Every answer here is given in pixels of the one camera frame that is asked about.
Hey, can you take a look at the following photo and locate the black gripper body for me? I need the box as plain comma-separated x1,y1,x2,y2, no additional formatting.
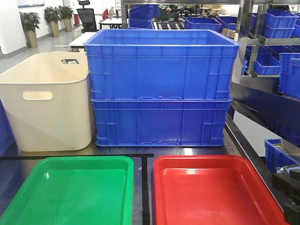
272,164,300,225

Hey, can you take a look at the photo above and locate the blue bin lower right floor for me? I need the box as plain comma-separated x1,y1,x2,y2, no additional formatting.
264,138,300,173

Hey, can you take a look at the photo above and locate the red plastic tray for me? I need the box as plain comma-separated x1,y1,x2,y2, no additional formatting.
154,155,285,225

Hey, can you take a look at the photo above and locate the blue bin right shelf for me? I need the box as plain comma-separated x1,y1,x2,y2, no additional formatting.
254,54,280,75

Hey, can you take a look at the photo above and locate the lower blue stacking crate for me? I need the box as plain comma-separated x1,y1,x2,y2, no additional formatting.
92,98,231,146

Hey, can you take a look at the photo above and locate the blue stacking crate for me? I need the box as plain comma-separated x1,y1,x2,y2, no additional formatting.
92,98,231,146
84,29,240,100

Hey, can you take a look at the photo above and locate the upper blue stacking crate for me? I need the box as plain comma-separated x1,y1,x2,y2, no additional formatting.
84,29,240,100

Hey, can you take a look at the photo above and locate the green plastic tray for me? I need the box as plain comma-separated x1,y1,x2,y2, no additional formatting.
0,156,134,225

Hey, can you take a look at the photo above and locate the cream plastic basket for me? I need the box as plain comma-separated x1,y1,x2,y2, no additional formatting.
0,52,92,152

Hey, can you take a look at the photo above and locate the black office chair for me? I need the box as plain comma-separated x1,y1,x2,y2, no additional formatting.
77,0,98,33

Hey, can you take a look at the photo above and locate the potted plant right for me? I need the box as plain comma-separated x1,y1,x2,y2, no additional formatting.
59,6,73,32

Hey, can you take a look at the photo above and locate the potted plant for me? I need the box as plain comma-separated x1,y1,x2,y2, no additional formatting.
45,7,60,37
59,6,73,32
19,12,40,48

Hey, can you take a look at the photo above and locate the potted plant middle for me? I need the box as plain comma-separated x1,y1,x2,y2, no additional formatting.
45,7,60,37

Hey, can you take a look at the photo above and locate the potted plant left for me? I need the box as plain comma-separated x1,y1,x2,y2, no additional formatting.
19,12,40,48

